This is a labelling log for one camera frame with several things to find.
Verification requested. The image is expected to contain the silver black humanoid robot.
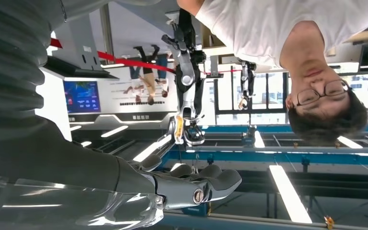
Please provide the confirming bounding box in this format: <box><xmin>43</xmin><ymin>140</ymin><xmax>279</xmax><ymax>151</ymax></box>
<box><xmin>238</xmin><ymin>60</ymin><xmax>258</xmax><ymax>111</ymax></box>

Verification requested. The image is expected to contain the chrome stanchion post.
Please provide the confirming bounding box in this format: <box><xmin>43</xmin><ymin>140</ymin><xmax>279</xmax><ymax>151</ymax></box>
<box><xmin>100</xmin><ymin>3</ymin><xmax>115</xmax><ymax>64</ymax></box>

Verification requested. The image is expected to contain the red barrier belt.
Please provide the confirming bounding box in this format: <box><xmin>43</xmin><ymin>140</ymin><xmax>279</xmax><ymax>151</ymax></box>
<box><xmin>50</xmin><ymin>38</ymin><xmax>235</xmax><ymax>76</ymax></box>

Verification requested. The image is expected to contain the blue steel gantry frame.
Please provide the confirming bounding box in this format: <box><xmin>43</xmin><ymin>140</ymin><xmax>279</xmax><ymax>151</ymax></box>
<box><xmin>163</xmin><ymin>123</ymin><xmax>368</xmax><ymax>167</ymax></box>

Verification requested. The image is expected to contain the blue display screen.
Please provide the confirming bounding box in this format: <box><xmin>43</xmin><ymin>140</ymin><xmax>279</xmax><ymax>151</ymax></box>
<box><xmin>63</xmin><ymin>80</ymin><xmax>102</xmax><ymax>114</ymax></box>

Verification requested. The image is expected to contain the person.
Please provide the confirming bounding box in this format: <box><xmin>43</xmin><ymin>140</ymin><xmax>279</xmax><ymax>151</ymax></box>
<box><xmin>176</xmin><ymin>0</ymin><xmax>368</xmax><ymax>145</ymax></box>

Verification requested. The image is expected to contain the wooden desk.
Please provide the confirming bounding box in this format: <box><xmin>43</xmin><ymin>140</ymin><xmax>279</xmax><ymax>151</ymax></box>
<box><xmin>200</xmin><ymin>22</ymin><xmax>368</xmax><ymax>74</ymax></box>

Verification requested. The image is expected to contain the grey kiosk stand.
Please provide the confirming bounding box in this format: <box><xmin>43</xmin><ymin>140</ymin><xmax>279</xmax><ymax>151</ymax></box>
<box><xmin>46</xmin><ymin>12</ymin><xmax>108</xmax><ymax>72</ymax></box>

